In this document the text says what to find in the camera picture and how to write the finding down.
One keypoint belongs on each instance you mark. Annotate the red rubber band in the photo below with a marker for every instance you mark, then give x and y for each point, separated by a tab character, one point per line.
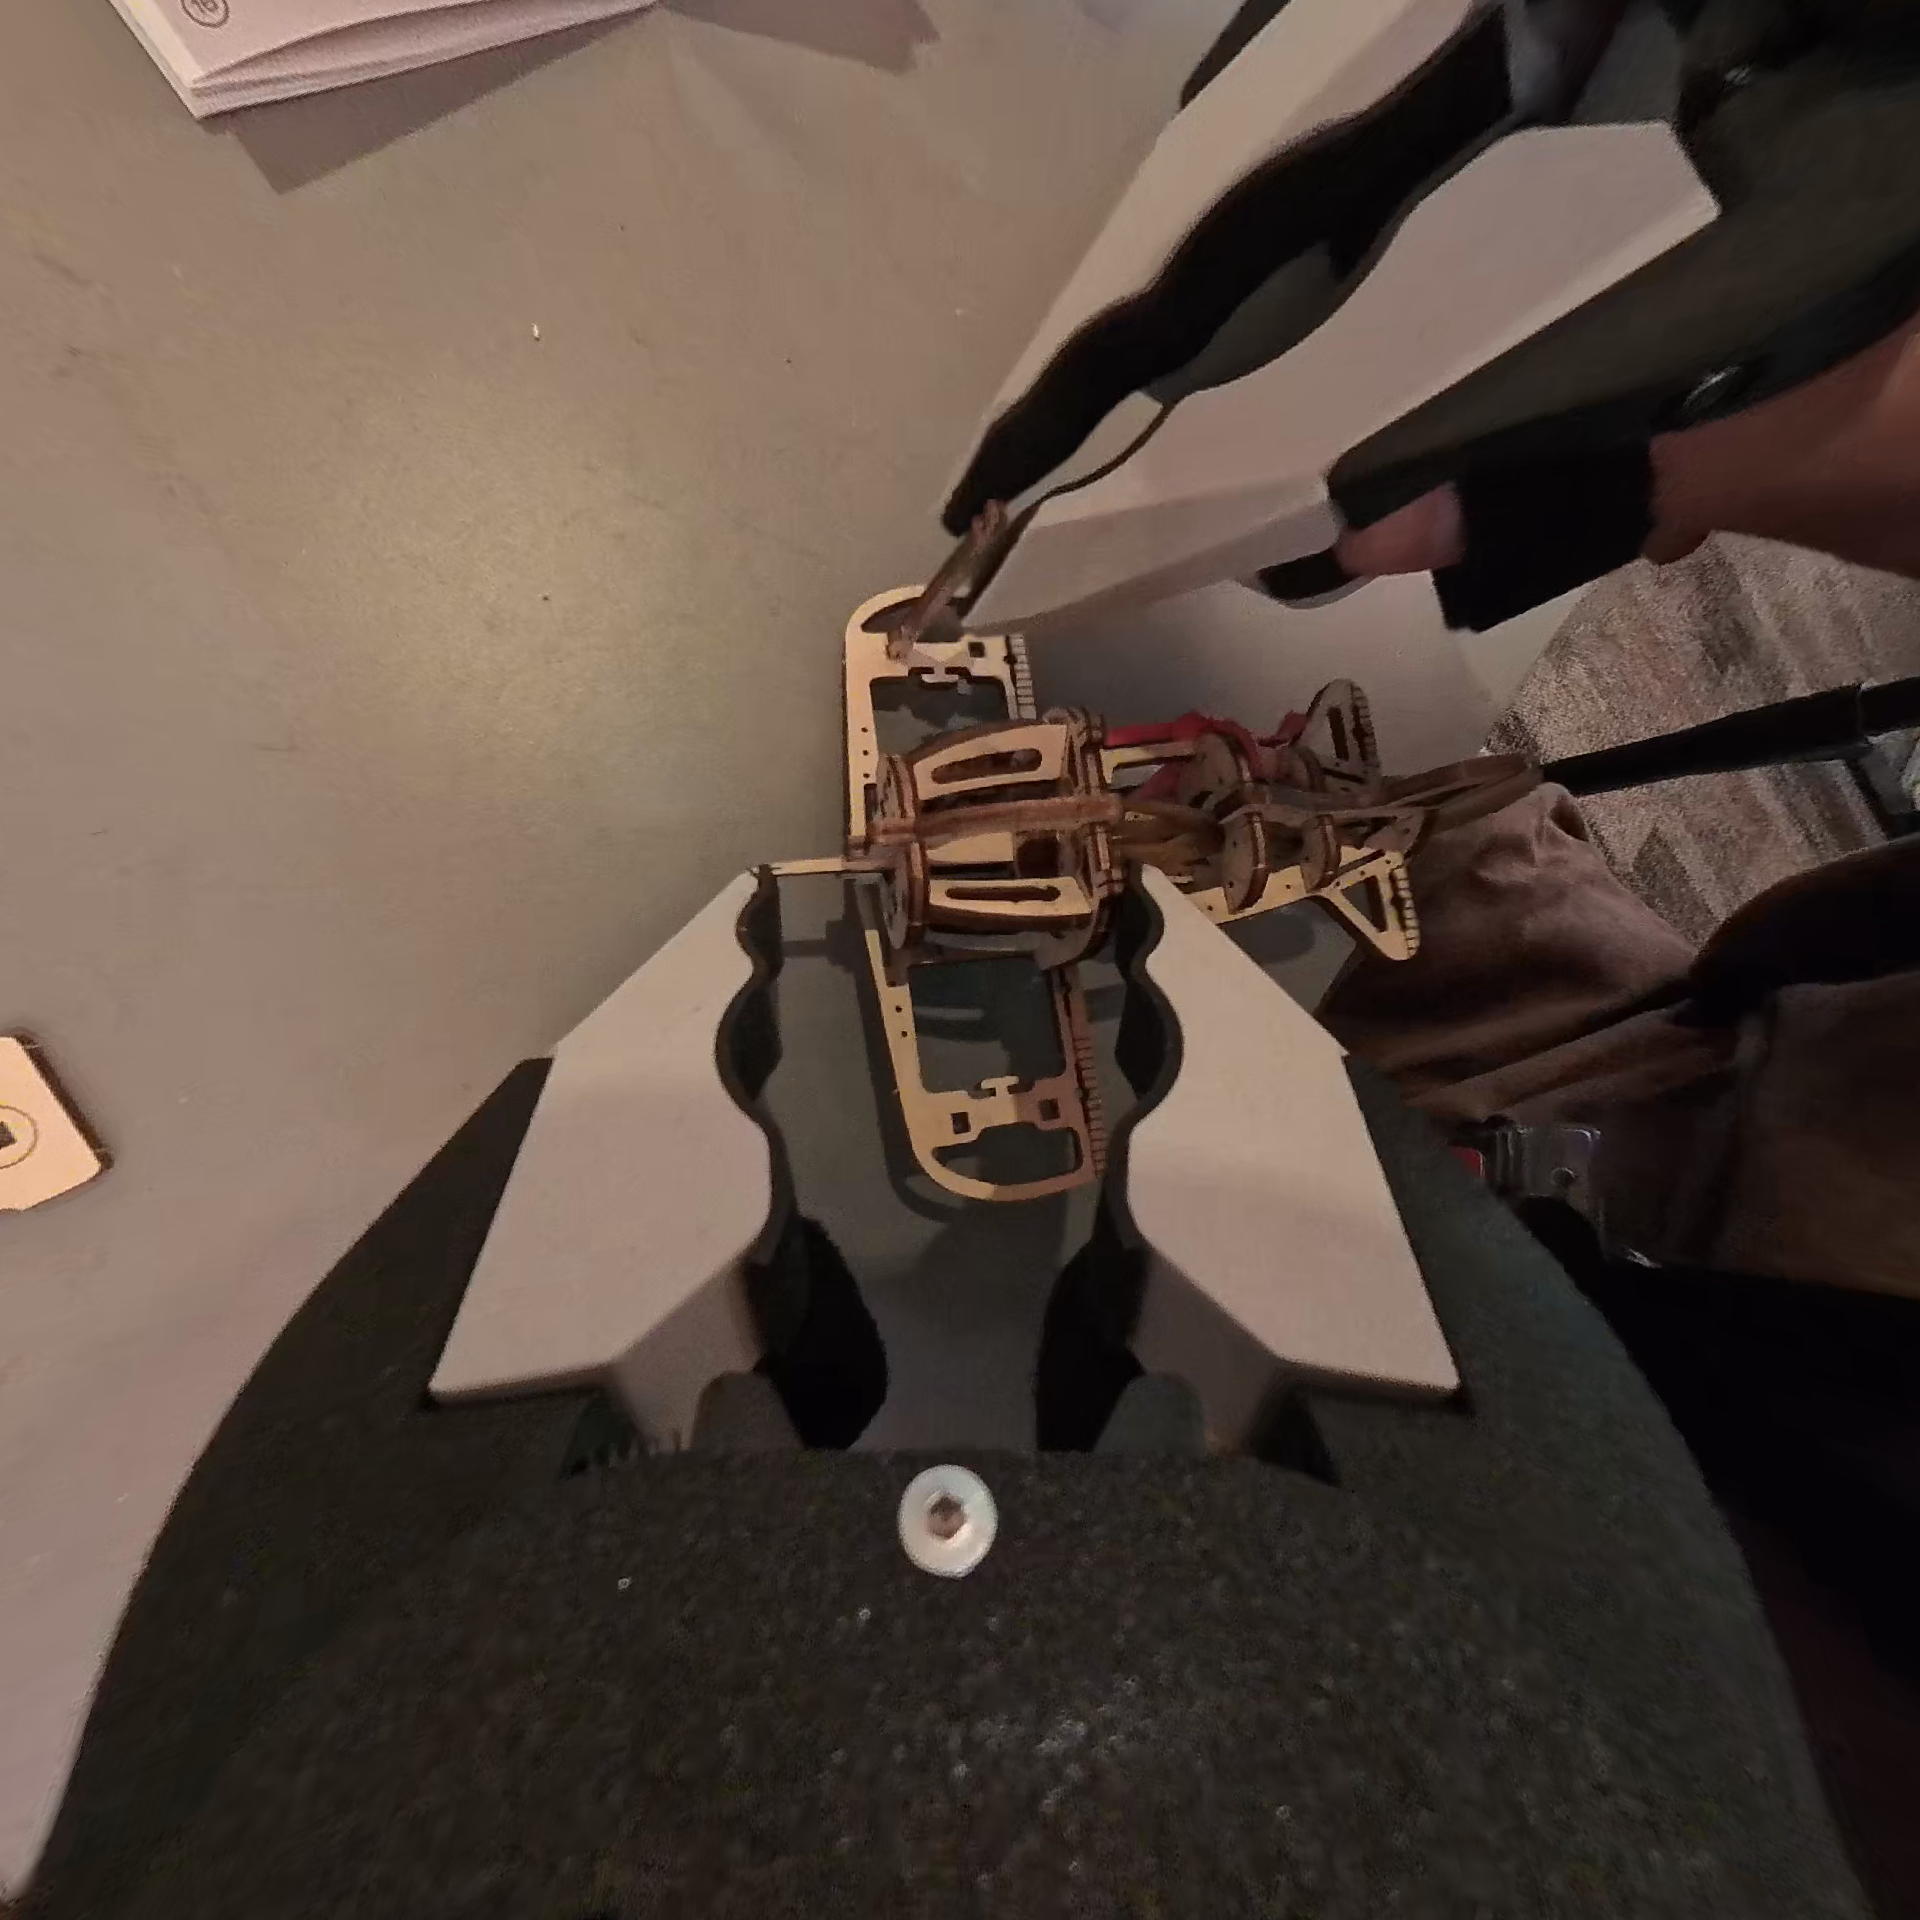
1201	740

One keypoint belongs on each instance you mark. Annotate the person's right hand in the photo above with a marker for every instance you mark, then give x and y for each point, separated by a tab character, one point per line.
1786	467

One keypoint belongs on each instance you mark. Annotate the wooden model plane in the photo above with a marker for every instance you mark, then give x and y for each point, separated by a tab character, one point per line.
1019	854

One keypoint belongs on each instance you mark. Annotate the paper instruction booklet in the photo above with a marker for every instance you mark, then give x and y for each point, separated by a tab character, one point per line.
376	46

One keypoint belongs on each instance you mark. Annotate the black office chair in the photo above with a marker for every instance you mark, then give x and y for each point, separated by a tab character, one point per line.
1724	740

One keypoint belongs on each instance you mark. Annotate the grey desk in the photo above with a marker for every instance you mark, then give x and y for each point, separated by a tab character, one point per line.
376	599

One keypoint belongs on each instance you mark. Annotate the small square wooden piece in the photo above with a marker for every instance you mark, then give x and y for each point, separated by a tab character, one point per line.
39	1124

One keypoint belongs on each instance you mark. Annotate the small wooden model part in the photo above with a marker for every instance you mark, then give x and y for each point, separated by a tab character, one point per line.
959	578

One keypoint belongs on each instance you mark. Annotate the person's brown trousers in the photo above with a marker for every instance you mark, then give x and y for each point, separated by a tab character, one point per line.
1578	992

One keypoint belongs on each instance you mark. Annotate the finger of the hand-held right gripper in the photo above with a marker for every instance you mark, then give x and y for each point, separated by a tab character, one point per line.
1353	389
1201	193

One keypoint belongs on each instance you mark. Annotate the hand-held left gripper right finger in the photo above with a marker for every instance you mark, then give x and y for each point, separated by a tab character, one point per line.
1276	1201

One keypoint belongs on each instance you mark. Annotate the metal buckle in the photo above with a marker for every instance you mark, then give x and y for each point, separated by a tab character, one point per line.
1546	1160

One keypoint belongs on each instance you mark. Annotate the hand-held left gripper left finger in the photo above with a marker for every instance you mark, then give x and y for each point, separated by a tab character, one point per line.
599	1173

